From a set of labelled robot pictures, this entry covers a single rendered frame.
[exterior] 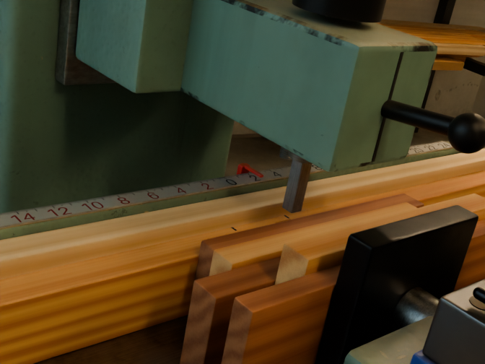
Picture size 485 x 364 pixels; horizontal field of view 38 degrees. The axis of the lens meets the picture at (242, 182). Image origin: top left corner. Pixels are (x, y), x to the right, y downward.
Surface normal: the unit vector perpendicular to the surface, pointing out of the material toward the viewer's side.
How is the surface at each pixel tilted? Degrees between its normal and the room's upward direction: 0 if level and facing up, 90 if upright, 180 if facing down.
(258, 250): 0
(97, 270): 0
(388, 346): 0
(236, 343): 90
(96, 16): 90
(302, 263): 90
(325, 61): 90
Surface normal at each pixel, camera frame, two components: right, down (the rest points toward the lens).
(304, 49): -0.75, 0.13
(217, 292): 0.18, -0.90
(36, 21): 0.63, 0.41
